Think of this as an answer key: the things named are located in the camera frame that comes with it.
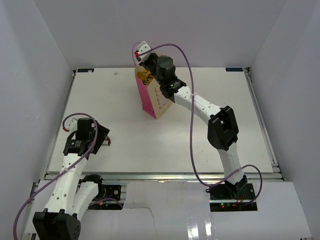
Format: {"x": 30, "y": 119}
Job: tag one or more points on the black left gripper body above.
{"x": 102, "y": 132}

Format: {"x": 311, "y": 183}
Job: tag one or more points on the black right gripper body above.
{"x": 151, "y": 65}

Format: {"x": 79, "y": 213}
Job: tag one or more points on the yellow M&M's packet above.
{"x": 145, "y": 76}

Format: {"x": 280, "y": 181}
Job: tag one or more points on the brown chocolate bar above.
{"x": 107, "y": 141}

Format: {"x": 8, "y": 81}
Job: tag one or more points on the pink beige paper bag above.
{"x": 152, "y": 100}

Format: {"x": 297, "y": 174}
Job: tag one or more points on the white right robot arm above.
{"x": 222, "y": 127}

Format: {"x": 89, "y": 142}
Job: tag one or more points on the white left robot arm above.
{"x": 72, "y": 194}

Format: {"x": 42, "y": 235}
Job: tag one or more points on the blue label right corner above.
{"x": 234, "y": 69}

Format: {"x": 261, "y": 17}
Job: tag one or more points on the blue label corner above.
{"x": 85, "y": 70}
{"x": 234, "y": 69}

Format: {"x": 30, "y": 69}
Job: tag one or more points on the blue label left corner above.
{"x": 85, "y": 70}

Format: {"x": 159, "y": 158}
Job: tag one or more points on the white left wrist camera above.
{"x": 72, "y": 126}

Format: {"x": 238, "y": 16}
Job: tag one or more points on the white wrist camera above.
{"x": 143, "y": 51}
{"x": 72, "y": 126}

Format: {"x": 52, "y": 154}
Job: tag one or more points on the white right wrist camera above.
{"x": 143, "y": 51}

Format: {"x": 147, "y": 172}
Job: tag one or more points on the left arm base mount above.
{"x": 110, "y": 193}

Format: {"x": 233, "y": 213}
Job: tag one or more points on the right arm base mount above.
{"x": 222, "y": 199}

